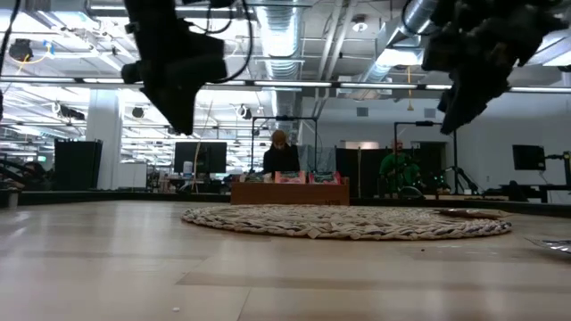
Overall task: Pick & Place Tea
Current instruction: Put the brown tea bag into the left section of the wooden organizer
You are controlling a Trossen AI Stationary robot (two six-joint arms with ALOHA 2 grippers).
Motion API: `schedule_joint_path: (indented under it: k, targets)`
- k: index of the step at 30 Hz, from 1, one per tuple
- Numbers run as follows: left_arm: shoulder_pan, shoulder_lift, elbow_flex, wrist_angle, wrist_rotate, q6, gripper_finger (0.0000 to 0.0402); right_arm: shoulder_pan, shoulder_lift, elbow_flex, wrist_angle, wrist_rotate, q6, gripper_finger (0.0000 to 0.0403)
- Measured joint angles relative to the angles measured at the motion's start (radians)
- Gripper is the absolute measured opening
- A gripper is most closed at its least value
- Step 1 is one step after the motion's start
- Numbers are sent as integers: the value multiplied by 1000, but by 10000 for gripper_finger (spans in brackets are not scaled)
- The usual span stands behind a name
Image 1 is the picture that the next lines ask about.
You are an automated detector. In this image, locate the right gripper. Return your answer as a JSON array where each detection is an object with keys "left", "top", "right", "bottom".
[{"left": 421, "top": 11, "right": 567, "bottom": 136}]

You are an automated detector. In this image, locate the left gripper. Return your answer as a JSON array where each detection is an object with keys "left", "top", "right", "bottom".
[{"left": 120, "top": 17, "right": 200, "bottom": 136}]

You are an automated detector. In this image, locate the red tea packet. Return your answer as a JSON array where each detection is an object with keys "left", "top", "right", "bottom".
[{"left": 309, "top": 170, "right": 343, "bottom": 185}]

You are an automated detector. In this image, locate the yellow hanging pendant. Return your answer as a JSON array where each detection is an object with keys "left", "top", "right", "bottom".
[{"left": 405, "top": 66, "right": 414, "bottom": 112}]

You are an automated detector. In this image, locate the black monitor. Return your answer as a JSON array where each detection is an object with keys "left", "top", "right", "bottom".
[
  {"left": 511, "top": 144, "right": 546, "bottom": 171},
  {"left": 173, "top": 141, "right": 228, "bottom": 175}
]

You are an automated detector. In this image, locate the white pillar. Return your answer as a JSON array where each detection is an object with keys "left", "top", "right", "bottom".
[{"left": 86, "top": 88, "right": 122, "bottom": 191}]

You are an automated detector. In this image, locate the person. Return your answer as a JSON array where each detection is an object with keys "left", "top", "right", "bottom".
[
  {"left": 261, "top": 128, "right": 302, "bottom": 175},
  {"left": 378, "top": 140, "right": 423, "bottom": 193},
  {"left": 21, "top": 160, "right": 46, "bottom": 188}
]

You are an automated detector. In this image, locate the black cabinet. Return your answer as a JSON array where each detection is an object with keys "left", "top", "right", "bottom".
[{"left": 54, "top": 138, "right": 103, "bottom": 191}]

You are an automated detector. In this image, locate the black desk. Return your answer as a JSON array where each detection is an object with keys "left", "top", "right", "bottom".
[{"left": 499, "top": 180, "right": 571, "bottom": 204}]

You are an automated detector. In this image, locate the wooden organizer box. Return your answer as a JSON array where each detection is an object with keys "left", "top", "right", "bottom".
[{"left": 229, "top": 181, "right": 351, "bottom": 207}]

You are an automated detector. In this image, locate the black ceiling lamp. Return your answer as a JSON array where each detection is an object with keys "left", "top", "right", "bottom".
[{"left": 8, "top": 38, "right": 35, "bottom": 62}]

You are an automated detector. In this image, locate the round woven placemat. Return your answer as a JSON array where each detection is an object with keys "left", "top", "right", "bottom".
[{"left": 181, "top": 203, "right": 513, "bottom": 242}]

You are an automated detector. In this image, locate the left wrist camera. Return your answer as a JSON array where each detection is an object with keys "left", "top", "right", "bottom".
[{"left": 177, "top": 35, "right": 229, "bottom": 85}]

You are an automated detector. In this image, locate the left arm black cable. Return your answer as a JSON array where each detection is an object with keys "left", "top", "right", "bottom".
[{"left": 191, "top": 0, "right": 254, "bottom": 85}]

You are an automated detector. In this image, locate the black aluminium table frame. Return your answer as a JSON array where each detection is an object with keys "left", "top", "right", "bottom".
[{"left": 0, "top": 189, "right": 571, "bottom": 219}]

